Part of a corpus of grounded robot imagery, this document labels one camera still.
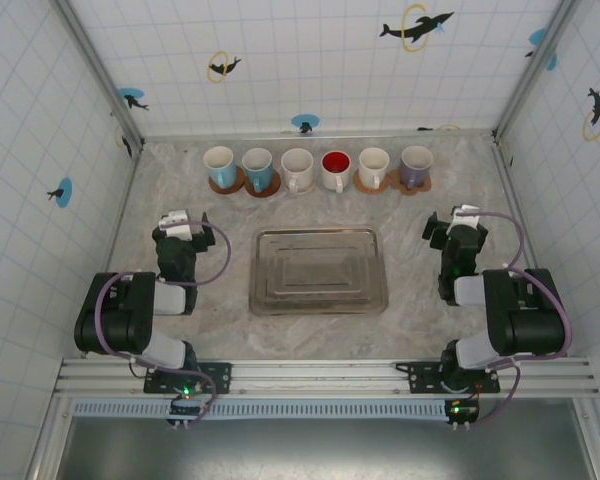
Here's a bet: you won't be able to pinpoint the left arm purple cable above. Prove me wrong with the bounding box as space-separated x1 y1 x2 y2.
94 219 232 427

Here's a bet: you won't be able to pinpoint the lavender mug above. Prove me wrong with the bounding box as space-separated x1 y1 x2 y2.
399 145 435 190

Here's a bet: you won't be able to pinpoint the right aluminium corner post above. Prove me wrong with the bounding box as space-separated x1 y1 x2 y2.
493 0 581 142

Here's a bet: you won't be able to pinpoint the aluminium rail along wall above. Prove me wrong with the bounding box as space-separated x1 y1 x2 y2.
140 128 499 144

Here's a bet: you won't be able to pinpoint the right aluminium side rail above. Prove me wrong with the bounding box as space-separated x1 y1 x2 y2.
493 139 539 271

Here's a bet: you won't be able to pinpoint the plain brown wooden coaster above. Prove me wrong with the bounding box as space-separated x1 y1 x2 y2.
208 167 246 195

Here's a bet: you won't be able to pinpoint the cork paw coaster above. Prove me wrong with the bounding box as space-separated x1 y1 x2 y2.
388 167 434 195

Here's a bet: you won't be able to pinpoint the narrow dolphin ring sticker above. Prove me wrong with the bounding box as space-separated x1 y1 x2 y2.
114 123 134 160

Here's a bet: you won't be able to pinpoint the blue circle penguin sticker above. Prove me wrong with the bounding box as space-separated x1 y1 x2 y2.
290 113 321 136

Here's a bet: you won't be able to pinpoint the brown wooden coaster white marks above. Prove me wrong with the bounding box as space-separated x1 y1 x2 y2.
243 169 283 199

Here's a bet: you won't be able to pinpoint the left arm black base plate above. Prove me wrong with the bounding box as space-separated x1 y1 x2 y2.
143 361 234 396

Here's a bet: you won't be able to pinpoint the grey metal panel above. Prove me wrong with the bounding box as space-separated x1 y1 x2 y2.
54 417 597 480

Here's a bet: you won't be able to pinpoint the aluminium mounting rail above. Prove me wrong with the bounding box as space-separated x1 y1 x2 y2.
53 357 600 400

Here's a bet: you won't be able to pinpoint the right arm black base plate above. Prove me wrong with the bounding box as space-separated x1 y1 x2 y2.
394 360 502 396

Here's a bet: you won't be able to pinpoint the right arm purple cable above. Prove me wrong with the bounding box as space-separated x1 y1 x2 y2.
454 212 575 430

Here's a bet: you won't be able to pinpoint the teal floral mug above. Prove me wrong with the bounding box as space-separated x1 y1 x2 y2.
241 147 275 194

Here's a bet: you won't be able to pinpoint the aluminium side rail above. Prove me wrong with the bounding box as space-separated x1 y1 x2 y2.
493 139 539 271
82 143 144 359

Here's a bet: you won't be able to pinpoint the large white mug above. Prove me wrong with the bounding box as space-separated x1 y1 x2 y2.
280 147 315 194

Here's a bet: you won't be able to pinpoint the white round coaster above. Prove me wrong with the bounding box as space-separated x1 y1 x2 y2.
281 172 317 195

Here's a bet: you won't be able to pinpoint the small cream mug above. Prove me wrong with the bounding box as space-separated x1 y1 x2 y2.
357 147 392 190

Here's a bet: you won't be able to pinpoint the white mug red inside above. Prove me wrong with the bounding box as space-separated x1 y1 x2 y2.
321 150 353 194

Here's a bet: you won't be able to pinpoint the small dolphin ring sticker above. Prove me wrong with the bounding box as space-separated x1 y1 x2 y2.
206 49 243 85

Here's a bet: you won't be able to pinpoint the blue sticker at corner post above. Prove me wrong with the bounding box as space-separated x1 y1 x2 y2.
523 27 560 72

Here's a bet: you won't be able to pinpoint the large dolphin ring sticker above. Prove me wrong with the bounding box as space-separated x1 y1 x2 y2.
378 2 456 54

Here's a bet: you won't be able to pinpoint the rattan coaster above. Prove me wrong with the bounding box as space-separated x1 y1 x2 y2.
353 168 392 195

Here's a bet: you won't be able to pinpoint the left aluminium corner post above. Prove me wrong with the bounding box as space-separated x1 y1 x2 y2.
49 0 146 154

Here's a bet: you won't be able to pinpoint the aluminium corner post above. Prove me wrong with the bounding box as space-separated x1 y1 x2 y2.
493 0 581 142
49 0 146 154

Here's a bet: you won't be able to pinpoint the light blue mug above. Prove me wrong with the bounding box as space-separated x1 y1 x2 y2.
202 145 239 189

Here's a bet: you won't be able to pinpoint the upright dolphin ring sticker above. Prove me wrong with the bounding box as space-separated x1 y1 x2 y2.
581 86 600 143

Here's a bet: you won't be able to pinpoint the blue circle animal sticker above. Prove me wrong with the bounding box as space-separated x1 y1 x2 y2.
46 176 75 209

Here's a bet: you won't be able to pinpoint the blue circle seal sticker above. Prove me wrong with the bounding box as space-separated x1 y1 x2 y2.
117 87 151 113

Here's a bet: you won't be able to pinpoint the left aluminium side rail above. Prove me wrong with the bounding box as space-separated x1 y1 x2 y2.
82 143 144 359

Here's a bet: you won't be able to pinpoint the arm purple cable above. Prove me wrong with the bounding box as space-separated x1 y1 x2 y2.
454 212 575 430
94 219 232 427

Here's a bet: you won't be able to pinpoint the slotted grey cable duct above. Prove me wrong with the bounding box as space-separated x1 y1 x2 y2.
71 398 454 421

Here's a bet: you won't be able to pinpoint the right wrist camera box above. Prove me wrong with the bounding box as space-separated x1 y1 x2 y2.
449 203 482 236

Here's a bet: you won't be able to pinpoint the stainless steel tray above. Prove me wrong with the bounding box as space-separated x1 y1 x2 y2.
248 227 390 317

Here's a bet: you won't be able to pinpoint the blue-grey woven coaster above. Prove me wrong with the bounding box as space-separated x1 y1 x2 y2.
317 167 356 196

